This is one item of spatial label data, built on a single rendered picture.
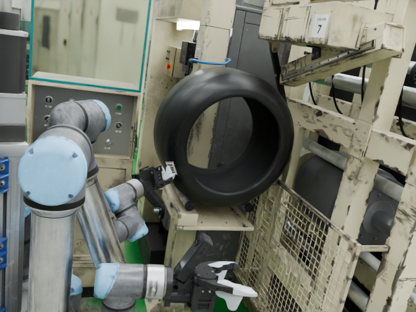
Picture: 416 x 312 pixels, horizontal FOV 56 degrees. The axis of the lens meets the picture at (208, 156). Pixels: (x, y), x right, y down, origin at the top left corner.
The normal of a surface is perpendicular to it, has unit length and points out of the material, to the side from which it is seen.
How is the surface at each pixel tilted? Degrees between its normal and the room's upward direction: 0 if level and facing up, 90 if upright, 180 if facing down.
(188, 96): 62
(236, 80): 43
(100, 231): 83
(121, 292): 90
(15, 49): 90
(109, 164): 90
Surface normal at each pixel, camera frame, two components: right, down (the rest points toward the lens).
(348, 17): 0.29, 0.31
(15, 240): 0.58, 0.31
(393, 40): 0.32, 0.00
